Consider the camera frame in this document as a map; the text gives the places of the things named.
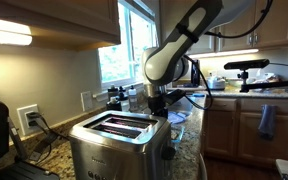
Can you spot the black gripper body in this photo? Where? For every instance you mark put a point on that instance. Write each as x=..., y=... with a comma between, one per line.
x=157, y=105

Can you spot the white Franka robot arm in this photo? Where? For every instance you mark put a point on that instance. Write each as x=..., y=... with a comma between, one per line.
x=170, y=56

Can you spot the rectangular glass bowl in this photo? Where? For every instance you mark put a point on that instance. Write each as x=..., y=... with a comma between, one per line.
x=179, y=135

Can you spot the stainless steel two-slot toaster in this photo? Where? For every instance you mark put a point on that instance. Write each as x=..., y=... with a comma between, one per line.
x=117, y=156

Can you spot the blue-rimmed plastic lid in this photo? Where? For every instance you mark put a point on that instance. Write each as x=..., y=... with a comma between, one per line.
x=177, y=117

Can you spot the small clear labelled bottle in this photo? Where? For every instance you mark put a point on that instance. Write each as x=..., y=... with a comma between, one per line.
x=133, y=98

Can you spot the stainless steel sink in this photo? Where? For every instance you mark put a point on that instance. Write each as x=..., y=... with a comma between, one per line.
x=187, y=105

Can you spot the black cylindrical bottle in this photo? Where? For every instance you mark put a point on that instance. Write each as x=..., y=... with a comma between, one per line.
x=114, y=106

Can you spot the tall black grinder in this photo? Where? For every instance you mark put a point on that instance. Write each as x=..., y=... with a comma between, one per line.
x=195, y=73

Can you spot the white rice cooker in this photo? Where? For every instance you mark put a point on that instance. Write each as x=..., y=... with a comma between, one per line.
x=216, y=83

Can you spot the kitchen window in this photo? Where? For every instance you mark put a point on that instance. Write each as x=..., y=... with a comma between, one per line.
x=124, y=50

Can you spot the wooden lower cabinet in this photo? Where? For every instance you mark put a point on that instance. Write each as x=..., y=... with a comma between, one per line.
x=250, y=133

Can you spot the blue hanging dish towel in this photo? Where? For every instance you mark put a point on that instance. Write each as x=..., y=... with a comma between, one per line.
x=267, y=121

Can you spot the white wall switch plate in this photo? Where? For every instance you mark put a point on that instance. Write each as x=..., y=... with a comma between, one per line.
x=86, y=101

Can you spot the black stereo camera bar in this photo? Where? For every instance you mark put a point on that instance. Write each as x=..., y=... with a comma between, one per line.
x=247, y=64

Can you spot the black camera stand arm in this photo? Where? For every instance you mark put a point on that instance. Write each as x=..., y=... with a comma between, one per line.
x=267, y=85

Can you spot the white wall outlet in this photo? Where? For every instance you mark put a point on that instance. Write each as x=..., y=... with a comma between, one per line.
x=22, y=115

